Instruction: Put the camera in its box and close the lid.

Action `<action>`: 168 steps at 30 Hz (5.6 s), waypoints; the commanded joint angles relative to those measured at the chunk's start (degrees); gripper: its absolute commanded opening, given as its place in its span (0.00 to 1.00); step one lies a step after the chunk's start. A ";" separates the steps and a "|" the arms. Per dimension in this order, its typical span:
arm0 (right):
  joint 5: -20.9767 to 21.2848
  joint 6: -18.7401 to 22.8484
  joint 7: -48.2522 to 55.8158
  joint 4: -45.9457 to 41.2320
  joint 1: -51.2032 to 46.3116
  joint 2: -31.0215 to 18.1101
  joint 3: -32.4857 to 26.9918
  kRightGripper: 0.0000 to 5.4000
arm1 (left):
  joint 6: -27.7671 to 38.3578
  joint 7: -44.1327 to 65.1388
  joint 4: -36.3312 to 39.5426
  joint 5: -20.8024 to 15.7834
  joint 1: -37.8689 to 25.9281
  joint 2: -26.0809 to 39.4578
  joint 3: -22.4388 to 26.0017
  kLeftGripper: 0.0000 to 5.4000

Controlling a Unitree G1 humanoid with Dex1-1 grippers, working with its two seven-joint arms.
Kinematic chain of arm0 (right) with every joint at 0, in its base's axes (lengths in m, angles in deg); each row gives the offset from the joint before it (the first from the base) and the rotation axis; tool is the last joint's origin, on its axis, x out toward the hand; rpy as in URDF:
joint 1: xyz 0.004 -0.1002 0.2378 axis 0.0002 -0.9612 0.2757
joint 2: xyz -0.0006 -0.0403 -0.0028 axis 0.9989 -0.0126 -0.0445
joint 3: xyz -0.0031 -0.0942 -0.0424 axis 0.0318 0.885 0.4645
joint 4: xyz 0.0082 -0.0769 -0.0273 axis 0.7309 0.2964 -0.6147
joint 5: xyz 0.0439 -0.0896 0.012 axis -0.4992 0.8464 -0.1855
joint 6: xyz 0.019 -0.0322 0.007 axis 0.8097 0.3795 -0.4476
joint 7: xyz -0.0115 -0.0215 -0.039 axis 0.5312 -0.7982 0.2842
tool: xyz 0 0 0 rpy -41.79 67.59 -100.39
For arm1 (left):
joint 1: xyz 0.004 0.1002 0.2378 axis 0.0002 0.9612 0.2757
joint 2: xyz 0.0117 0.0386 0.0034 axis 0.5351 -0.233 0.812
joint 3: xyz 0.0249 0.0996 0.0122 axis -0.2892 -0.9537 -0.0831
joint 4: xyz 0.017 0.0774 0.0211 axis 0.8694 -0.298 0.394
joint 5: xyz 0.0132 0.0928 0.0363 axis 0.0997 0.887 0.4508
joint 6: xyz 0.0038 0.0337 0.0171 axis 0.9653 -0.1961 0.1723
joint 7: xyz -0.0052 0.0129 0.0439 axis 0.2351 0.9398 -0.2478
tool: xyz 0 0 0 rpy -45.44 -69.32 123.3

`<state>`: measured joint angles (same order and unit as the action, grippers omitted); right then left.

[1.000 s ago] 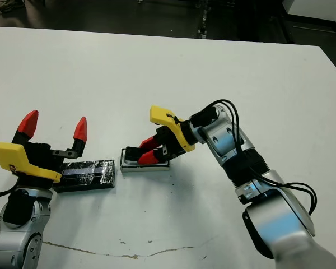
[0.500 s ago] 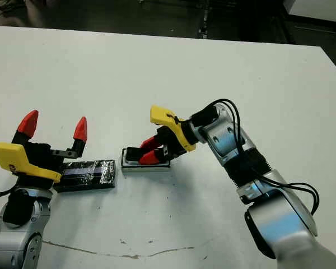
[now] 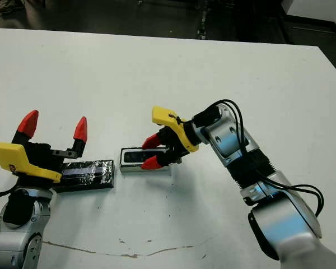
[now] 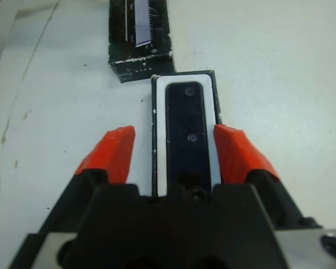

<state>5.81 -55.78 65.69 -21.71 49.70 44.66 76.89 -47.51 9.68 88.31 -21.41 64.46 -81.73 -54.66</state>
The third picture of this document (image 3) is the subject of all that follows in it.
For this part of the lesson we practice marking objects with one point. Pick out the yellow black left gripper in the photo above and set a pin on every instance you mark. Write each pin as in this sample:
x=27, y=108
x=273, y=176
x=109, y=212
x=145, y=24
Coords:
x=39, y=158

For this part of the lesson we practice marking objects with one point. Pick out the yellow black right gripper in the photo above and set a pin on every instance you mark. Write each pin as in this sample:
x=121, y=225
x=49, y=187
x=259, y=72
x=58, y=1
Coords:
x=179, y=131

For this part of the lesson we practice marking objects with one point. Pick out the slim black camera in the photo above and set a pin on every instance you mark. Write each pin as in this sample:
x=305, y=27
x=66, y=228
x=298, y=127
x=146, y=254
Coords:
x=133, y=157

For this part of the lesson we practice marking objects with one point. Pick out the black camera box lid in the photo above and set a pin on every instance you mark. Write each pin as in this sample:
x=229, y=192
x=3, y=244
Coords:
x=95, y=176

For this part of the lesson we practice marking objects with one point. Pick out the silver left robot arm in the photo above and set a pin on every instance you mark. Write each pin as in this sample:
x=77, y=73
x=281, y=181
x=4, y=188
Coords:
x=14, y=243

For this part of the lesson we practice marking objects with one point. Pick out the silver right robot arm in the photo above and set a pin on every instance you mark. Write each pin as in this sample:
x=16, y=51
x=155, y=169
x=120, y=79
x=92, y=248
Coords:
x=282, y=224

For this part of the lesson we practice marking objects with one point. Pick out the metal pole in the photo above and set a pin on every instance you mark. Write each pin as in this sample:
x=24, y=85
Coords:
x=203, y=19

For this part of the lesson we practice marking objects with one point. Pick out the camera box base white inlay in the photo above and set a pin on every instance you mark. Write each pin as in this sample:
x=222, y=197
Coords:
x=128, y=169

